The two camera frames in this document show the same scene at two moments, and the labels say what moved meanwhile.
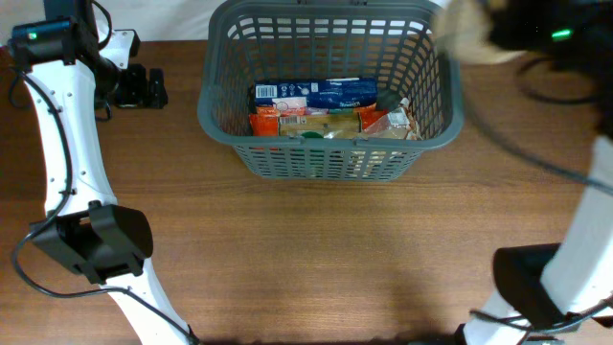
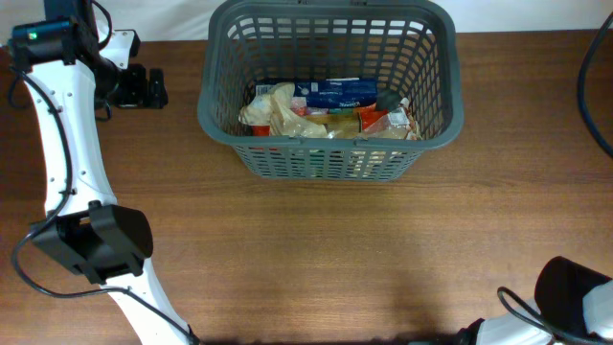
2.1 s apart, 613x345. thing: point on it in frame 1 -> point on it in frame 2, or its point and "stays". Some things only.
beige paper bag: (461, 32) -> (274, 109)
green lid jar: (311, 135) -> (316, 162)
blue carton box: (316, 93) stays
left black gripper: (138, 95) stays
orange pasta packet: (264, 121) -> (347, 125)
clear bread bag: (397, 126) stays
